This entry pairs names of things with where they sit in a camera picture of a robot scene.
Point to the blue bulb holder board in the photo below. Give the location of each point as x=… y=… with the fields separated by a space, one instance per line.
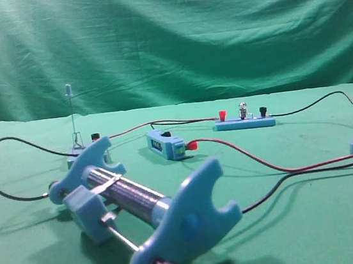
x=244 y=120

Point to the blue battery holder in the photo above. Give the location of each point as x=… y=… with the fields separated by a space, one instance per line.
x=165 y=145

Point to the blue sliding rheostat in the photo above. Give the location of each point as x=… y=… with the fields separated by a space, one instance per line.
x=185 y=226

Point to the green backdrop cloth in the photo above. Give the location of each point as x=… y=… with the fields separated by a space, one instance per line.
x=130 y=54

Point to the black wire bulb to switch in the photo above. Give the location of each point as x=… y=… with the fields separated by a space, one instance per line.
x=315 y=103

